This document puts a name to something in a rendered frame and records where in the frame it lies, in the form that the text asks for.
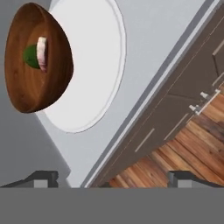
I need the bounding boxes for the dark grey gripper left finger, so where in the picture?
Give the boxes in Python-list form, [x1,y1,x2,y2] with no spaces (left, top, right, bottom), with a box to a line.
[0,170,60,188]

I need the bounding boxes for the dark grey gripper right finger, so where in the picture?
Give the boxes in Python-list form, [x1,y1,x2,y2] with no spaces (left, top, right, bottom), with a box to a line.
[167,170,224,188]

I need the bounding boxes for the brown wooden bowl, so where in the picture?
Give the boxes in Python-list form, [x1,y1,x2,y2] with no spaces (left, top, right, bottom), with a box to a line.
[3,2,74,114]

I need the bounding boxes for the green lime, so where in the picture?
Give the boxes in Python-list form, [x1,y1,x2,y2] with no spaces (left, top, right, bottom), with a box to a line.
[23,44,42,70]

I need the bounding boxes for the white round microwave turntable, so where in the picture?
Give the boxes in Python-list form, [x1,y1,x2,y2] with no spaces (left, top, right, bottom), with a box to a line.
[36,0,128,135]

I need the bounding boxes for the dark brown cabinet run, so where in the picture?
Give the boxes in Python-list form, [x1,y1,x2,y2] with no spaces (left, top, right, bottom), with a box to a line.
[89,8,224,188]

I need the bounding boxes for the thin silver cabinet handle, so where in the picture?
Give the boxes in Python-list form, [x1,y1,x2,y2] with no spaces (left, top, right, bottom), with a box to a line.
[212,71,224,88]
[163,112,190,142]
[212,38,224,57]
[134,127,157,153]

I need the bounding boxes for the silver bar handle with mounts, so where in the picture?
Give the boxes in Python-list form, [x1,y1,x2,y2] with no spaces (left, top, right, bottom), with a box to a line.
[188,88,221,116]

